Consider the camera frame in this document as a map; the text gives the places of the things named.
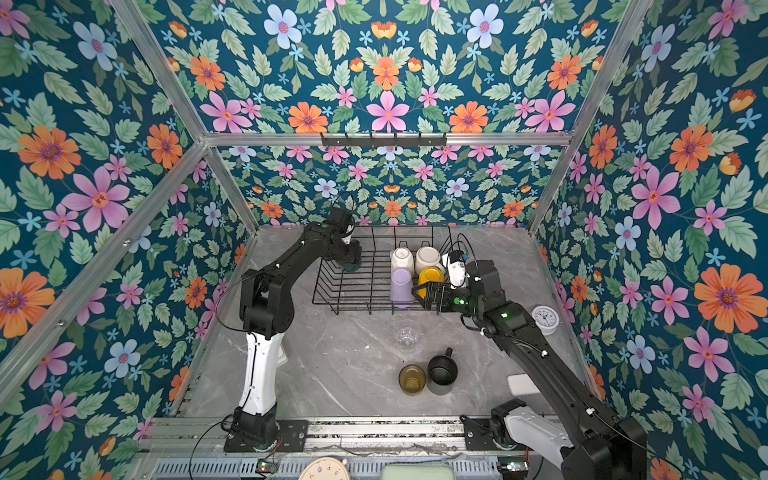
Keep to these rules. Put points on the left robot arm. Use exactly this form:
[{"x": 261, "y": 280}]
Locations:
[{"x": 267, "y": 311}]

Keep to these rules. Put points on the white mug red interior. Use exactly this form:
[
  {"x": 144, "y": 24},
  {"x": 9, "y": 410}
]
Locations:
[{"x": 427, "y": 257}]

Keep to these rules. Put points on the olive tinted glass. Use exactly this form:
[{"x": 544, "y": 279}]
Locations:
[{"x": 412, "y": 379}]

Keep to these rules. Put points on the black mug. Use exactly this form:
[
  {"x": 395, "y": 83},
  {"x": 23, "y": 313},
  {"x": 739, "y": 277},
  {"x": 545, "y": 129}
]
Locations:
[{"x": 442, "y": 373}]

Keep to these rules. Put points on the white box right side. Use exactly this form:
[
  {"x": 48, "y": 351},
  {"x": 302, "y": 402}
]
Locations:
[{"x": 521, "y": 385}]

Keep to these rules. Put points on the aluminium front rail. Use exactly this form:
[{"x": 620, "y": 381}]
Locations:
[{"x": 419, "y": 434}]

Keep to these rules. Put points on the small white alarm clock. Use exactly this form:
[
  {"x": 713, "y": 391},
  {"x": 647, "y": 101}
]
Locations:
[{"x": 546, "y": 318}]

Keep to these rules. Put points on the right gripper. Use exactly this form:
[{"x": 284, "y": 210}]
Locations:
[{"x": 443, "y": 290}]

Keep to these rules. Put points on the green sponge block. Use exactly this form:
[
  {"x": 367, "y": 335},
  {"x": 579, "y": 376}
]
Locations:
[{"x": 417, "y": 472}]

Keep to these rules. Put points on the lilac plastic cup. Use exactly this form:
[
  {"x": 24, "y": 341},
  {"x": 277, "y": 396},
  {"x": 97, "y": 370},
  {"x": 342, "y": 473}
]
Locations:
[{"x": 401, "y": 285}]

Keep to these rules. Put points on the cream white octagonal mug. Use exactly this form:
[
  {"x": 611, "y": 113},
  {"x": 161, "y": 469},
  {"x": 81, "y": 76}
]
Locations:
[{"x": 401, "y": 258}]

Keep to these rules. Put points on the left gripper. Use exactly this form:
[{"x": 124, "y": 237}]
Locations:
[{"x": 352, "y": 254}]

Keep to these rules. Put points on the clear glass cup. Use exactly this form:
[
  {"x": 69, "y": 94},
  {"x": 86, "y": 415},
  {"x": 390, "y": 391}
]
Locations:
[{"x": 407, "y": 335}]

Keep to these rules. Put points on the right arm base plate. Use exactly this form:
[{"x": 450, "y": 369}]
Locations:
[{"x": 488, "y": 434}]

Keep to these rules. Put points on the round beige plate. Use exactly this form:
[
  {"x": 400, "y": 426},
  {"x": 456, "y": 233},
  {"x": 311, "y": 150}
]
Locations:
[{"x": 326, "y": 468}]

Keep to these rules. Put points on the black hook rail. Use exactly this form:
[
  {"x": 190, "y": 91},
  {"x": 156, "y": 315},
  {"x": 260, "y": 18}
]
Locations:
[{"x": 371, "y": 140}]

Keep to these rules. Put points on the green mug white interior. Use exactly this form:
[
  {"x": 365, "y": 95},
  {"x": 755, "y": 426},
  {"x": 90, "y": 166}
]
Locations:
[{"x": 349, "y": 264}]

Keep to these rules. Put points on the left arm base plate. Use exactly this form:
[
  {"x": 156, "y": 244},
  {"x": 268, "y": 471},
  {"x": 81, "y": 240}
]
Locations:
[{"x": 282, "y": 436}]

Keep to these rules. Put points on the yellow plastic mug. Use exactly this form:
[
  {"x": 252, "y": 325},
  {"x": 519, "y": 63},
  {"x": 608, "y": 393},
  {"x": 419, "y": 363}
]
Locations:
[{"x": 430, "y": 274}]

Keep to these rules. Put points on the black wire dish rack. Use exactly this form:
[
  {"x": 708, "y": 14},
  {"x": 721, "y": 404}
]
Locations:
[{"x": 368, "y": 289}]

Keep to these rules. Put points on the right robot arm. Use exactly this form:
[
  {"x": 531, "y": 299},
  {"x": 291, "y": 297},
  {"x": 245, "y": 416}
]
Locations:
[{"x": 589, "y": 440}]

